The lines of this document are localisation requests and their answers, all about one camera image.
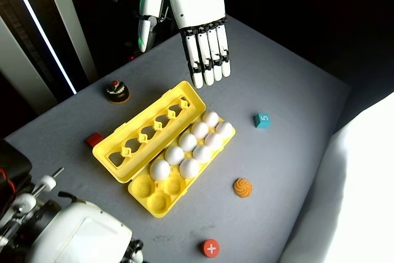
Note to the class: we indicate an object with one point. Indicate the white toy egg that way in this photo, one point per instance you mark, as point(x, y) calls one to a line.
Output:
point(159, 169)
point(214, 140)
point(202, 153)
point(187, 142)
point(210, 119)
point(174, 155)
point(200, 130)
point(224, 129)
point(189, 168)

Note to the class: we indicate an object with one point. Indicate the yellow plastic egg carton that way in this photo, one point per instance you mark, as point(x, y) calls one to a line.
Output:
point(143, 187)

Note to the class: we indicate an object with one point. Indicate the chocolate cake toy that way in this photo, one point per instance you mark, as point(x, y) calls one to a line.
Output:
point(117, 93)

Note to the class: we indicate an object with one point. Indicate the teal number cube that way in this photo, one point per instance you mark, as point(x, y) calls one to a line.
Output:
point(262, 120)

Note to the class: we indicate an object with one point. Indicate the bright light strip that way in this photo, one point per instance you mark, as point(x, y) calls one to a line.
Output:
point(42, 30)

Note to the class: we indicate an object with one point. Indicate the red rounded block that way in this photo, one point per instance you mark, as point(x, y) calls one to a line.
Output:
point(93, 139)

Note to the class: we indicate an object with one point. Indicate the grey table cloth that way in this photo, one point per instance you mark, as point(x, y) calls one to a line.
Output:
point(277, 167)

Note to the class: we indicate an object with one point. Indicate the white side panel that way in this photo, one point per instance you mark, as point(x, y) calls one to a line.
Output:
point(18, 69)

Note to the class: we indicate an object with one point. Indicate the orange swirl cookie toy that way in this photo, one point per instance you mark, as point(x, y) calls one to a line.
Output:
point(242, 187)

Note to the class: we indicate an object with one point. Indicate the white backdrop sheet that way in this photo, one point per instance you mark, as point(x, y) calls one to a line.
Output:
point(354, 183)

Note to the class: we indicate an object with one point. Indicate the red cylinder with white cross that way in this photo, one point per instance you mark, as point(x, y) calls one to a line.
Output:
point(210, 248)

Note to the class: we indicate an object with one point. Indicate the white upright post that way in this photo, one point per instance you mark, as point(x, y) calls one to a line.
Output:
point(67, 22)

